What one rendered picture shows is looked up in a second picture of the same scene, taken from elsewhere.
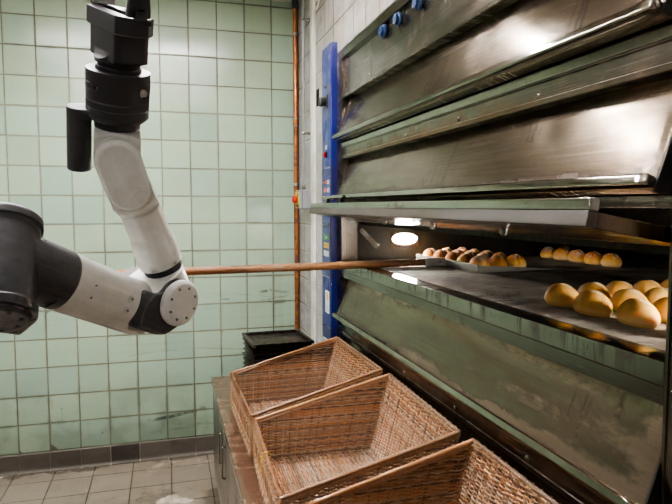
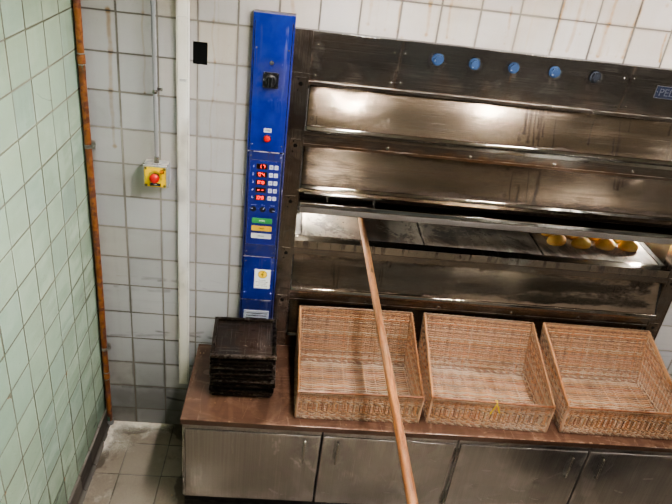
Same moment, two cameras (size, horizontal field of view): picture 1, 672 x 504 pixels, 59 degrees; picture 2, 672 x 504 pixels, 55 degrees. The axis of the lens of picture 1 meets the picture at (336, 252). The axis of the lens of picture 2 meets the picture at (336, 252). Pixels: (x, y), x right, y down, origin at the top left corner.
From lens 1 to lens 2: 3.37 m
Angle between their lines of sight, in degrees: 79
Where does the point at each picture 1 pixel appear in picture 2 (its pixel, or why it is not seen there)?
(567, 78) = (653, 171)
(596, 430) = (629, 297)
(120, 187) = not seen: outside the picture
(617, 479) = (642, 310)
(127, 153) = not seen: outside the picture
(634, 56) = not seen: outside the picture
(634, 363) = (657, 273)
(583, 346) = (631, 271)
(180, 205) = (25, 248)
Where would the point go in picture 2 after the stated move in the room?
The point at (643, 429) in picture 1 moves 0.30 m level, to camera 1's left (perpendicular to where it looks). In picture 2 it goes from (649, 291) to (661, 324)
